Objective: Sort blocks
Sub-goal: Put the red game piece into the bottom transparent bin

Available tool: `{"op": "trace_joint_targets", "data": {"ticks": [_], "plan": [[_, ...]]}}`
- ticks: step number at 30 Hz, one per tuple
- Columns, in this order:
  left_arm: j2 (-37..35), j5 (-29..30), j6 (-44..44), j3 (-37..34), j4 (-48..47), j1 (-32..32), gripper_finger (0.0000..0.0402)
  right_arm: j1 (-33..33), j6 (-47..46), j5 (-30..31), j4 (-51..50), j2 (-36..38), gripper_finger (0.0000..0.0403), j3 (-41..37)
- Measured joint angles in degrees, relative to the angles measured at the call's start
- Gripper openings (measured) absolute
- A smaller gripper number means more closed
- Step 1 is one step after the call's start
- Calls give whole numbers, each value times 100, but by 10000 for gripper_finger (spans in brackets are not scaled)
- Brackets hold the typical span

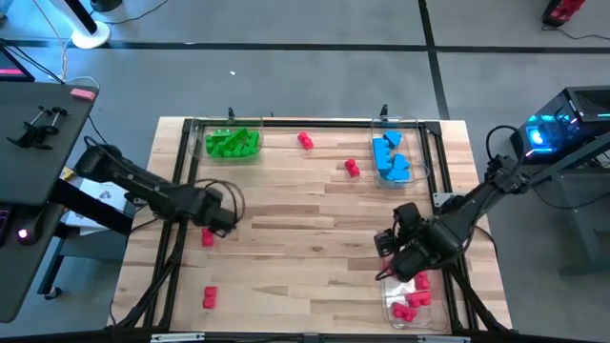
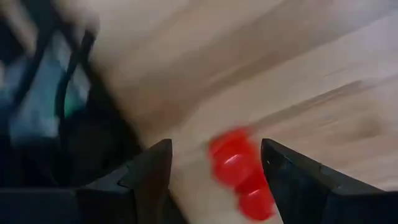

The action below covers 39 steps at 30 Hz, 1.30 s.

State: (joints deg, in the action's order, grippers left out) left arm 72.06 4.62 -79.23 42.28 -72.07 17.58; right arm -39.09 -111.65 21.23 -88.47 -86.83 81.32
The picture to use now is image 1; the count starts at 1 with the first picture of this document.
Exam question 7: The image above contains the black bar clamp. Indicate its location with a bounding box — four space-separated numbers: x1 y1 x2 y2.
6 105 71 151

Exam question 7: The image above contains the black metal table frame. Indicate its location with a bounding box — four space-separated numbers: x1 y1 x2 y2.
113 117 509 342

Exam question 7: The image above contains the black lit computer tower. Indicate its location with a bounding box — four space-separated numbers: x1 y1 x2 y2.
509 85 610 167

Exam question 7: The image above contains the thin yellow cable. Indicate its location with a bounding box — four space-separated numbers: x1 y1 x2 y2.
31 0 69 85

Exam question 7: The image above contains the grey metal stand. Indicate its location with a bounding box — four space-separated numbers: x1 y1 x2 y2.
523 132 610 277

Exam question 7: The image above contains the long blue block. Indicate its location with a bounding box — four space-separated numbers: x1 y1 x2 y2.
372 137 393 168

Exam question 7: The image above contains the white floor stand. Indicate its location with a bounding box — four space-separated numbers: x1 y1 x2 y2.
35 0 112 50

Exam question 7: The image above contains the black round base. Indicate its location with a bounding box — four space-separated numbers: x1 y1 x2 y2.
89 0 124 13

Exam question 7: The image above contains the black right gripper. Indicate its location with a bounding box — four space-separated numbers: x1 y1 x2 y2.
388 202 454 283

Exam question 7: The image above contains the black keyboard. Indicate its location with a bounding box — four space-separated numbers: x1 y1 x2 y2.
0 204 11 247

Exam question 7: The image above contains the red device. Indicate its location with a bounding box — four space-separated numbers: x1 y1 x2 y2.
541 0 587 29

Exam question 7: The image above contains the black computer mouse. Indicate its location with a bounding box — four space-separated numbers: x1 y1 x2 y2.
16 223 42 247

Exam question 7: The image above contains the long green block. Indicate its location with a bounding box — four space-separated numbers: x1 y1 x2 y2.
240 131 262 158
223 126 250 152
231 137 256 159

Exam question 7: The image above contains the grey desk base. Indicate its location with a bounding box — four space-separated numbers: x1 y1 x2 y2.
37 223 130 299

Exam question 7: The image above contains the clear plastic bin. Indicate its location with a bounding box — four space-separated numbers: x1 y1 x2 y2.
188 116 264 167
379 237 453 333
370 115 430 190

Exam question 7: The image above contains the dark side desk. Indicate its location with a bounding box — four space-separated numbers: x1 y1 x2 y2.
0 80 100 324

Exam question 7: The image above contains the black monitor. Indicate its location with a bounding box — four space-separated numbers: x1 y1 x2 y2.
0 45 35 83

